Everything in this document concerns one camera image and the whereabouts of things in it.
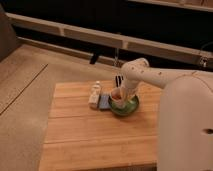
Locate grey cabinet corner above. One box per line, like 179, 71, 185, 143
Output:
0, 4, 20, 62

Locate wooden board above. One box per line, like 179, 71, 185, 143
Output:
39, 82, 161, 171

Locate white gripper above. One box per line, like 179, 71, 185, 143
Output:
120, 79, 138, 108

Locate green ceramic bowl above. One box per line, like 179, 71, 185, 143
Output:
108, 95, 140, 116

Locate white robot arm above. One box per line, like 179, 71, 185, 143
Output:
121, 58, 213, 171

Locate black striped object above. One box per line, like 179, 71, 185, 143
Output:
115, 75, 123, 87

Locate white ceramic cup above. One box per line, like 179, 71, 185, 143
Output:
110, 87, 125, 108

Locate white plastic bottle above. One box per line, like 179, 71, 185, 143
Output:
88, 81, 101, 109

